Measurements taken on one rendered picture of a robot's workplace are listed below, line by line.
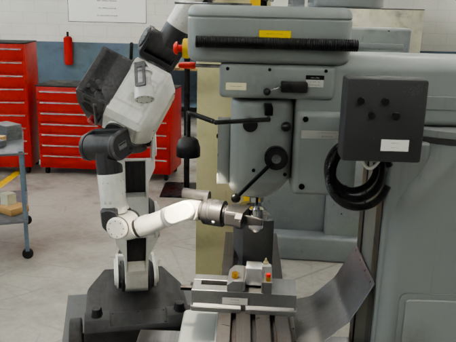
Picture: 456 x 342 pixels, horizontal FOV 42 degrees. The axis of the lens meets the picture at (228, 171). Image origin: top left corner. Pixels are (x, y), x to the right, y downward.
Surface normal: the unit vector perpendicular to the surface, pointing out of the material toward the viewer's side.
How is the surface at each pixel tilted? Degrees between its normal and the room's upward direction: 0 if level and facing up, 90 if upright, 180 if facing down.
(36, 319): 0
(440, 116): 90
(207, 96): 90
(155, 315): 0
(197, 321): 0
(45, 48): 90
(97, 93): 58
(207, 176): 90
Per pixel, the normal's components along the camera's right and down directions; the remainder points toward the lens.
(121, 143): 0.89, 0.00
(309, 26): -0.03, 0.26
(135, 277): 0.18, 0.48
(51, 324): 0.02, -0.96
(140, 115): 0.18, -0.29
